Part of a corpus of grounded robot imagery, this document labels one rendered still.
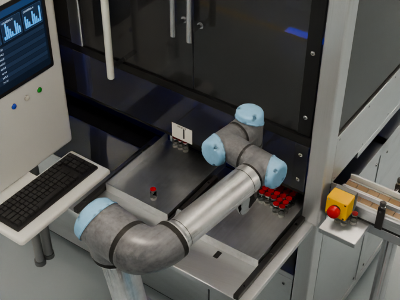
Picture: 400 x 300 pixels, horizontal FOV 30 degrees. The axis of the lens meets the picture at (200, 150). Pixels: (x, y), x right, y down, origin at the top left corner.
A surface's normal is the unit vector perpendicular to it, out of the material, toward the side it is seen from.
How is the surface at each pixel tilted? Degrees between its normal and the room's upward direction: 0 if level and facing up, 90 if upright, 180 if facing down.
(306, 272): 90
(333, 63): 90
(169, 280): 90
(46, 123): 90
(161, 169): 0
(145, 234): 10
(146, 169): 0
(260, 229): 0
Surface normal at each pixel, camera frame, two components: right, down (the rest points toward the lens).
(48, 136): 0.81, 0.37
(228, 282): 0.00, -0.77
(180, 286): -0.58, 0.52
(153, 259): 0.22, 0.34
